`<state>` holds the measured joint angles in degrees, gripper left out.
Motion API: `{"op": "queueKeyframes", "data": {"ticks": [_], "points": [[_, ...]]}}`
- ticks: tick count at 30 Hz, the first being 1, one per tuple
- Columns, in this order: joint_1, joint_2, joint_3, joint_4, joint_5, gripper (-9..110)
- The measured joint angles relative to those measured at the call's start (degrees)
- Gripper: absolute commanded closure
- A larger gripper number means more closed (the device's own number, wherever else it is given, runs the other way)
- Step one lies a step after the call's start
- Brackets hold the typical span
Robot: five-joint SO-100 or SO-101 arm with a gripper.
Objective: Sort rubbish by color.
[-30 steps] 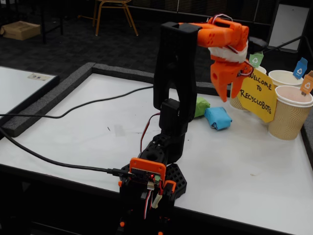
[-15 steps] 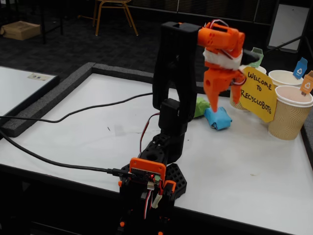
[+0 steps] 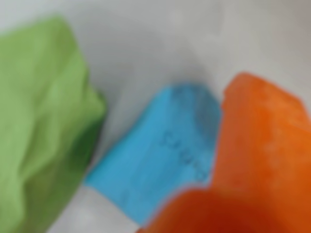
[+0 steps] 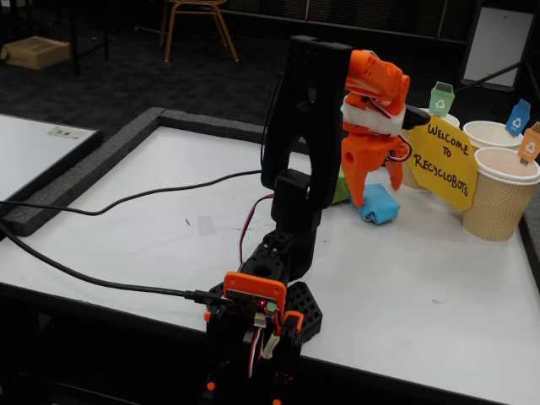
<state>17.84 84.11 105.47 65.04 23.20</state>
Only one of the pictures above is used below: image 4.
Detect blue recycling bin tag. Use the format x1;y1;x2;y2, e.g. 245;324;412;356
505;99;532;138

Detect black usb cable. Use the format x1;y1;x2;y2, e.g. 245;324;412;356
0;221;223;305

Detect blue paper ball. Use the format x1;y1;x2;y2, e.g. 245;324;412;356
358;183;401;224

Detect small paper sticker label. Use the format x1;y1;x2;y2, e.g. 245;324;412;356
47;125;87;140

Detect black metal table frame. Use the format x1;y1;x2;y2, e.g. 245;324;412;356
67;0;111;78

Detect white tape wrap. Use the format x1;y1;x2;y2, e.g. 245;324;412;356
340;94;408;137

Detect orange recycling bin tag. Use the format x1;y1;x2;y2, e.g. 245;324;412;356
517;121;540;168

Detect dark grey foam strip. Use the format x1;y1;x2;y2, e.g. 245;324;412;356
158;108;305;155
0;106;166;237
519;206;540;271

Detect brown cardboard box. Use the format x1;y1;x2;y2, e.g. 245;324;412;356
0;35;72;71

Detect white panel black frame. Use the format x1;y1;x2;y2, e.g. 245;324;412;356
459;0;537;93

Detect green recycling bin tag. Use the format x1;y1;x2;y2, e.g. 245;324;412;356
429;81;456;116

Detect white board black frame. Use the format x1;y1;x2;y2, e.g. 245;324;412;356
0;113;104;216

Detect ribbed beige paper cup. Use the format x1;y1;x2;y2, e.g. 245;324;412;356
398;110;461;193
462;146;540;242
462;121;527;153

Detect controller circuit board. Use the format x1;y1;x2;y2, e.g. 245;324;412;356
222;294;280;318

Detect black diagonal rod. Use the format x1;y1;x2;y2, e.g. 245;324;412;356
453;58;533;96

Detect yellow handwritten welcome sign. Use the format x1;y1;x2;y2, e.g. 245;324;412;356
405;116;479;211

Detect green crumpled paper ball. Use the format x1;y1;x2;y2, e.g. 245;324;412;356
331;166;352;206

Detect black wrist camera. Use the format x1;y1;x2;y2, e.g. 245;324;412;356
402;106;432;131

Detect red white servo wires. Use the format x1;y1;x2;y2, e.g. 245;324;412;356
247;316;282;381

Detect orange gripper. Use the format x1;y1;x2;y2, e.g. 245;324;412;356
340;125;413;208

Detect black camera cable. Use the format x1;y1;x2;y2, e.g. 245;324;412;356
0;78;288;217

